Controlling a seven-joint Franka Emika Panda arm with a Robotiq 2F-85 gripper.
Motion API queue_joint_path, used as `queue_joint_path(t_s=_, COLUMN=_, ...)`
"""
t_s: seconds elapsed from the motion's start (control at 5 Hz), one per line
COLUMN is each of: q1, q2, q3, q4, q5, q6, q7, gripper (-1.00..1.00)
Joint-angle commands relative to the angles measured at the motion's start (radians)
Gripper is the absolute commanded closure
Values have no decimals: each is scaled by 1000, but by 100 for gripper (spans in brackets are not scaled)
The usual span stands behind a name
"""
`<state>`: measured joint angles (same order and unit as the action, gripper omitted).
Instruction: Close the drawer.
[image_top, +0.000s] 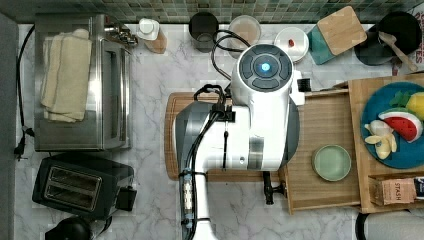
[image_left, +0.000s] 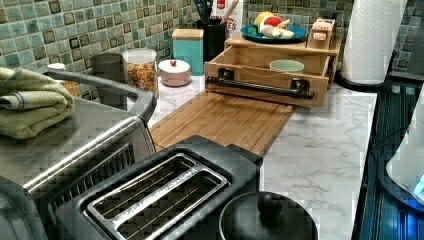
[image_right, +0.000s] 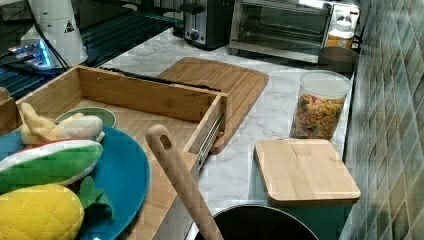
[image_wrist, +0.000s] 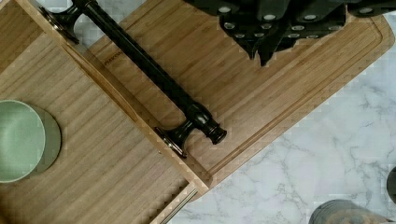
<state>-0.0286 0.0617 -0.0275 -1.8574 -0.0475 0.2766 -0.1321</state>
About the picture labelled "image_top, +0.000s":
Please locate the wooden drawer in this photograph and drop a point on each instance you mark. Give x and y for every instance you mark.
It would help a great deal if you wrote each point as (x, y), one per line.
(325, 119)

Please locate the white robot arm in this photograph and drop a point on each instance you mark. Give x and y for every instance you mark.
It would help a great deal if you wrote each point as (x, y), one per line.
(262, 78)

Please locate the large wooden cutting board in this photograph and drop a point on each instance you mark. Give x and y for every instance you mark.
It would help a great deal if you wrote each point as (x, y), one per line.
(238, 146)

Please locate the black cup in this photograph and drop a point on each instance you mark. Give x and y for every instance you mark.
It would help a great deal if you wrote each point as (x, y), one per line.
(202, 26)

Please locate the clear jar of snacks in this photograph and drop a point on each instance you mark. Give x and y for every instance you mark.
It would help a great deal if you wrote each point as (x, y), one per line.
(246, 27)

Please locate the silver toaster oven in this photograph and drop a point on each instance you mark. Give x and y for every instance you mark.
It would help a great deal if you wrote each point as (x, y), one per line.
(106, 124)

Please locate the white lidded container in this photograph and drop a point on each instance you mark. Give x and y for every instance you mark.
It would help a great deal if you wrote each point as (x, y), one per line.
(294, 42)

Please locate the green ceramic bowl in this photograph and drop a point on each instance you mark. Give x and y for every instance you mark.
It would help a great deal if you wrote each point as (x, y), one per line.
(331, 162)

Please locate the black two-slot toaster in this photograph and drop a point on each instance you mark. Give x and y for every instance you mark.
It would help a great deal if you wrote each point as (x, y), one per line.
(84, 185)

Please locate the teal box with bamboo lid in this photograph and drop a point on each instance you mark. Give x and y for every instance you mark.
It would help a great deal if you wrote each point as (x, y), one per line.
(335, 34)

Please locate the folded beige towel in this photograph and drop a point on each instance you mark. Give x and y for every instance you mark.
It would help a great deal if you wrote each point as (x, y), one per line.
(64, 89)

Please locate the plush peeled banana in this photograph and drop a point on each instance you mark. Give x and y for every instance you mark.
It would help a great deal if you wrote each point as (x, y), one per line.
(382, 137)

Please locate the plush watermelon slice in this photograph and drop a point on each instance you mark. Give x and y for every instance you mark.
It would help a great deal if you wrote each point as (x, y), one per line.
(403, 122)

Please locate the wooden spoon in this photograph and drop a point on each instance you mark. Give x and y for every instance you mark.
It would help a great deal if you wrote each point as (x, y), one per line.
(390, 40)

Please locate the blue round plate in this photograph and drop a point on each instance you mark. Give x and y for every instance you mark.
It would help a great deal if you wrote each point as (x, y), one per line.
(408, 155)

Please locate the stash tea box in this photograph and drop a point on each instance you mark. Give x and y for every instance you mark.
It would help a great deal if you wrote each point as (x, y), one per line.
(385, 192)

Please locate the plush yellow lemon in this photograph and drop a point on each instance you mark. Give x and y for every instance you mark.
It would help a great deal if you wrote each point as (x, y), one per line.
(412, 101)

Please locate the black pot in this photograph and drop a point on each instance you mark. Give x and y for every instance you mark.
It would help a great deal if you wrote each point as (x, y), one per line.
(404, 26)

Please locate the black drawer handle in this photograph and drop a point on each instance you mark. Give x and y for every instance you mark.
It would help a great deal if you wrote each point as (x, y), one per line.
(269, 190)

